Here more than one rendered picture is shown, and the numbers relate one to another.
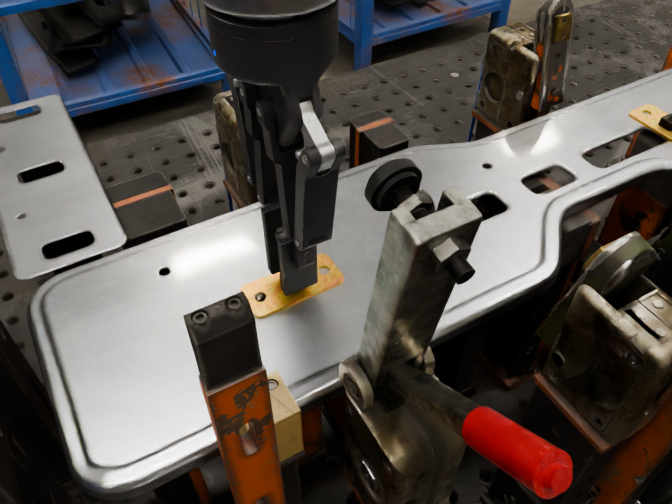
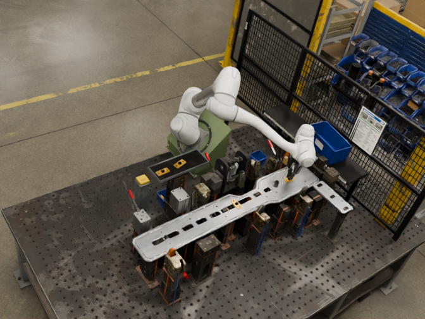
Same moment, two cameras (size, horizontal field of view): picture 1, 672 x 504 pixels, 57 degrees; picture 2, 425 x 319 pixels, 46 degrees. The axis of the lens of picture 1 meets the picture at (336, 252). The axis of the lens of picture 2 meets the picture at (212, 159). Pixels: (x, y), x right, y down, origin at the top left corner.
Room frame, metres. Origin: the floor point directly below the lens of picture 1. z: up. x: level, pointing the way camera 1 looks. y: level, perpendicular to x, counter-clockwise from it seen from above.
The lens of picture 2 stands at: (2.62, -1.14, 3.27)
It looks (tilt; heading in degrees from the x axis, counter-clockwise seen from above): 42 degrees down; 165
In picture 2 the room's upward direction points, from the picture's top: 12 degrees clockwise
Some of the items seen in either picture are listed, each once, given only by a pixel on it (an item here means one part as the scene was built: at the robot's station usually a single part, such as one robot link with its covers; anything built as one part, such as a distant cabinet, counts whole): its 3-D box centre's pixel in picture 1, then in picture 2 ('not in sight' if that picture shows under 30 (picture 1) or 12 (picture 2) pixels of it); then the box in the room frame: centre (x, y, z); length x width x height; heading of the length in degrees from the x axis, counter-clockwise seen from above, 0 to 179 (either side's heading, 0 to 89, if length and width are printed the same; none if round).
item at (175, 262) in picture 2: not in sight; (172, 278); (1.02, -0.79, 0.88); 0.15 x 0.11 x 0.36; 30
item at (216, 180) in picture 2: not in sight; (210, 197); (0.42, -0.49, 0.89); 0.13 x 0.11 x 0.38; 30
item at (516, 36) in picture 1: (500, 154); (257, 232); (0.69, -0.23, 0.87); 0.12 x 0.09 x 0.35; 30
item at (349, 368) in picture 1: (356, 382); not in sight; (0.21, -0.01, 1.06); 0.03 x 0.01 x 0.03; 30
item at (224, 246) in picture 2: not in sight; (222, 225); (0.61, -0.44, 0.84); 0.17 x 0.06 x 0.29; 30
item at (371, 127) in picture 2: not in sight; (367, 130); (0.15, 0.57, 1.30); 0.23 x 0.02 x 0.31; 30
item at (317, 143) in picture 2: not in sight; (327, 142); (0.05, 0.37, 1.10); 0.30 x 0.17 x 0.13; 21
